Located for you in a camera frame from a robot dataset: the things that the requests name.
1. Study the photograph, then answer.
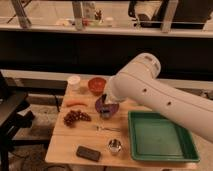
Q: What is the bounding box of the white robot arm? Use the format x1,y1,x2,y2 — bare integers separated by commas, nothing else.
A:
104,53,213,143

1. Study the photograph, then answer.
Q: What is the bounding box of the green plastic tray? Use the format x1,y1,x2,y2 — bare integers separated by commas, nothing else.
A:
128,111,200,163

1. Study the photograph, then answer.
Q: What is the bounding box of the bunch of red grapes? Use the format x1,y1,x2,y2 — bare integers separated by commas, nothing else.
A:
64,110,91,127

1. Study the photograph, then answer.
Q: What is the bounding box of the black rectangular sponge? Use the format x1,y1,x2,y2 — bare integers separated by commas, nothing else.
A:
76,146,101,162

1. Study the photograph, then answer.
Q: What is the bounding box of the red bowl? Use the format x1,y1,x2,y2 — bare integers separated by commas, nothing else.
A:
88,77,106,96

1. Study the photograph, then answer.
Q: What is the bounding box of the purple bowl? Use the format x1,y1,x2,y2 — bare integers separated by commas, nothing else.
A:
95,97,119,118

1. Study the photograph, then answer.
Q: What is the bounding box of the black chair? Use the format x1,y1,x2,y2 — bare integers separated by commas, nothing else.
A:
0,72,34,171

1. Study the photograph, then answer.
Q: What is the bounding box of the small metal cup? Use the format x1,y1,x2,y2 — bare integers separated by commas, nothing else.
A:
108,139,122,155

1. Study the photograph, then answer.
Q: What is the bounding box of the metal fork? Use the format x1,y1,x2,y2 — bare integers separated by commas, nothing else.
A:
95,126,121,132

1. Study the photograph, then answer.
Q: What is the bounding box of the orange carrot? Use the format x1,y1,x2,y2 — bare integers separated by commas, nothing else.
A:
66,101,88,107

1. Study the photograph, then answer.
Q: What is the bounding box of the white plastic cup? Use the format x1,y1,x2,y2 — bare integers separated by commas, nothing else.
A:
67,75,81,90

